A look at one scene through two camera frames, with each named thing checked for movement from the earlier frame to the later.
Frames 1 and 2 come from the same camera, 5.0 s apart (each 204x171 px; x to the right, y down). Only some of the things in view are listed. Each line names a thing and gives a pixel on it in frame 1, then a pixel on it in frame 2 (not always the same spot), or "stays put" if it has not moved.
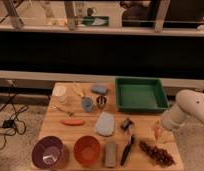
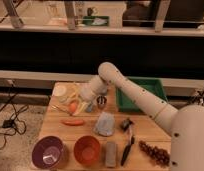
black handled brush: (127, 125) stays put
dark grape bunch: (160, 155) stays put
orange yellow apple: (157, 132) → (73, 107)
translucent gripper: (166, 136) → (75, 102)
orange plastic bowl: (86, 150) stays put
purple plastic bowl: (48, 152) stays put
